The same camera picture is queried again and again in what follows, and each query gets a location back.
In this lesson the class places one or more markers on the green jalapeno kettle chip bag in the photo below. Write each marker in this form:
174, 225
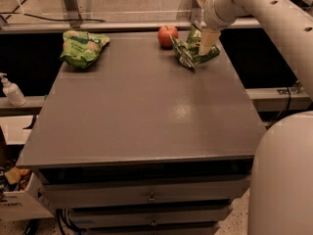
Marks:
187, 52

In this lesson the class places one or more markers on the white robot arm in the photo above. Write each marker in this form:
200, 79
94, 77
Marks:
281, 184

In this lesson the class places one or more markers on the red apple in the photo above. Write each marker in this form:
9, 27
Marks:
165, 33

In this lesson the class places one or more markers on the light green snack bag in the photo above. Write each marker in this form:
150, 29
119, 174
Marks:
82, 48

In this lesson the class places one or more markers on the grey drawer cabinet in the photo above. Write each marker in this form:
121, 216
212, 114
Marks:
137, 122

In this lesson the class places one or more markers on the white pump bottle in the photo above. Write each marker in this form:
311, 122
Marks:
12, 91

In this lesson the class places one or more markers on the white cardboard box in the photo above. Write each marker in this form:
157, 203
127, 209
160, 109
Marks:
21, 204

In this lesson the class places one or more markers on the metal drawer handle upper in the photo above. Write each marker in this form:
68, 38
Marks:
152, 198

